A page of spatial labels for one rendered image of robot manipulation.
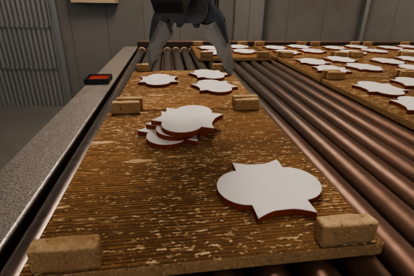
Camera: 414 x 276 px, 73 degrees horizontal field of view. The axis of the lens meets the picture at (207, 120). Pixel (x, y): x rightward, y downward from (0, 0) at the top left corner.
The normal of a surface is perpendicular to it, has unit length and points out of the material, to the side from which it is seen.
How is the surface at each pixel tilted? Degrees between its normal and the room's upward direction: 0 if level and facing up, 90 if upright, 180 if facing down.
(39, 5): 90
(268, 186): 0
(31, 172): 0
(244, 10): 90
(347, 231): 93
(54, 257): 88
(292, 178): 0
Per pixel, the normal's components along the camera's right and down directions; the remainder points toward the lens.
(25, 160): 0.02, -0.92
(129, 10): 0.02, 0.38
